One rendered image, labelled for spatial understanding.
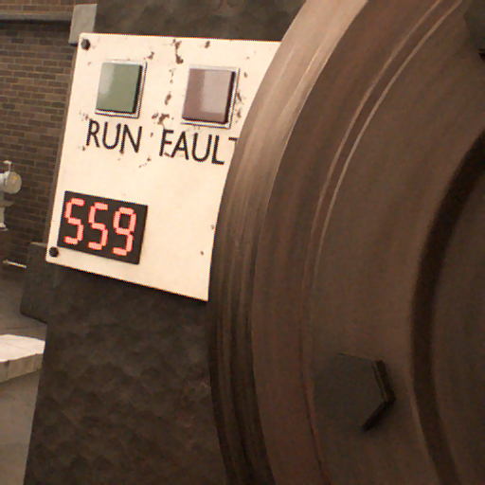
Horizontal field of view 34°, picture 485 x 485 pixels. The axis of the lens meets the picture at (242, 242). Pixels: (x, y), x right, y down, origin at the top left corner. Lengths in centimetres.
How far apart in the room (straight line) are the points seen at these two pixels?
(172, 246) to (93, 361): 13
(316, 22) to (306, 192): 8
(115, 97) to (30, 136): 868
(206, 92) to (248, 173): 18
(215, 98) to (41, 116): 867
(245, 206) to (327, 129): 6
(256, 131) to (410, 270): 15
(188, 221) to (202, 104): 8
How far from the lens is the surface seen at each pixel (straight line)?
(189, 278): 55
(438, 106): 26
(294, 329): 35
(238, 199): 38
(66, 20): 878
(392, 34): 34
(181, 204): 56
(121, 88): 60
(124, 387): 62
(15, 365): 445
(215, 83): 55
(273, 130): 38
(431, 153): 26
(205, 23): 60
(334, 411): 26
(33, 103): 932
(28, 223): 917
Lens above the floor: 113
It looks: 3 degrees down
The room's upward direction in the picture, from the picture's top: 9 degrees clockwise
